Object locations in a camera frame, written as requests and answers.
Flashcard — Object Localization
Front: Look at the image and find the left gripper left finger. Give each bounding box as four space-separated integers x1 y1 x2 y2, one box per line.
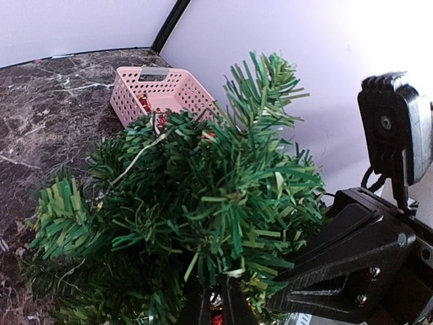
177 280 212 325

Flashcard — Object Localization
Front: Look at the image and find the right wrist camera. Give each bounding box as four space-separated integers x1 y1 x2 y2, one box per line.
357 72 432 215

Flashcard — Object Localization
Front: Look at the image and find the right black frame pole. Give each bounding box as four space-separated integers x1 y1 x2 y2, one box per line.
151 0 191 54

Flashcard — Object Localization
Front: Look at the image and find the red drum ornament gold trim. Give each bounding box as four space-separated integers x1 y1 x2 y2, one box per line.
210 307 224 325

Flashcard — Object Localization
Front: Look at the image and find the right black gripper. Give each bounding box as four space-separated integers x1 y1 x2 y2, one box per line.
271 188 432 324

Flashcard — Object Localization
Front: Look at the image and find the pink plastic basket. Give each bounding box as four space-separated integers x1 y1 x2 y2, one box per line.
110 66 219 127

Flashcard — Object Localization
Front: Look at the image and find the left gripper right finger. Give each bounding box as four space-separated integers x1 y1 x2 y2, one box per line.
219 276 258 325

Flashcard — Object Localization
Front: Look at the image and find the red ball ornament cluster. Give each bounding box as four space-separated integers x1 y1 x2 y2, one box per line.
137 91 168 133

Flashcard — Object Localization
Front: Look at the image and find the small green christmas tree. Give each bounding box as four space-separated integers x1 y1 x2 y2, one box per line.
23 53 325 324

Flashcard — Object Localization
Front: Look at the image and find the thin wire light string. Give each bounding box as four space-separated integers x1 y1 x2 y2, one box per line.
108 112 173 187

